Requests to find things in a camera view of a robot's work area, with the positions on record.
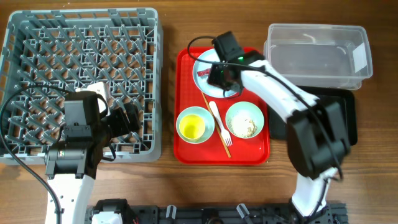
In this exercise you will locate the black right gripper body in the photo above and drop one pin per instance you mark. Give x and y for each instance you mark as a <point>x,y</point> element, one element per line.
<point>218,77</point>

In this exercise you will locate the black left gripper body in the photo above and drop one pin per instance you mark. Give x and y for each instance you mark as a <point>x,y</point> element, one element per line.
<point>115,122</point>

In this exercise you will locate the red sauce packet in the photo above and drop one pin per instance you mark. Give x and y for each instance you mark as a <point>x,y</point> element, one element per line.
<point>204,72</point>

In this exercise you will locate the green bowl with rice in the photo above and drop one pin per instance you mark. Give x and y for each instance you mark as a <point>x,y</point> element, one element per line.
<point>244,120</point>

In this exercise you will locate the yellow plastic cup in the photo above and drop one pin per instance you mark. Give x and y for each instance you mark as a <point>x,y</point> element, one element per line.
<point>192,126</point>

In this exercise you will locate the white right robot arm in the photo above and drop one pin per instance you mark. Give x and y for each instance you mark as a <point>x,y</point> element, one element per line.
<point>317,139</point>

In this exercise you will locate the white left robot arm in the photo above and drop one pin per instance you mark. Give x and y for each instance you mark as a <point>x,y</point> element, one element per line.
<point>71,164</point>

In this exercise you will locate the grey plastic dishwasher rack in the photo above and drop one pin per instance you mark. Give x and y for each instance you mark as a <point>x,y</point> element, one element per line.
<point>46,53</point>

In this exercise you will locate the light blue plate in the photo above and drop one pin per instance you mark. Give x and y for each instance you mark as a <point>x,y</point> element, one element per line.
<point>201,82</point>

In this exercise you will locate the wooden chopstick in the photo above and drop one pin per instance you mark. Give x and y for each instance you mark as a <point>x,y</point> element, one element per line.
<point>216,126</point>

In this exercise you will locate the light blue bowl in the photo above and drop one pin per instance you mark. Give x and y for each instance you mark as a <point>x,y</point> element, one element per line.
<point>205,115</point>

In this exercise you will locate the white plastic fork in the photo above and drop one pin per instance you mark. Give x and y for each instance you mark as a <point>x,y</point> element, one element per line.
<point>224,132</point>

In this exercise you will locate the black tray bin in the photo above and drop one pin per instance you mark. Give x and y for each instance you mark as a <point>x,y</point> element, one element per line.
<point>346,100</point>

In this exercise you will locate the clear plastic bin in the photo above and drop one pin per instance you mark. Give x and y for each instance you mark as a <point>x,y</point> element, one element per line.
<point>320,55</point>

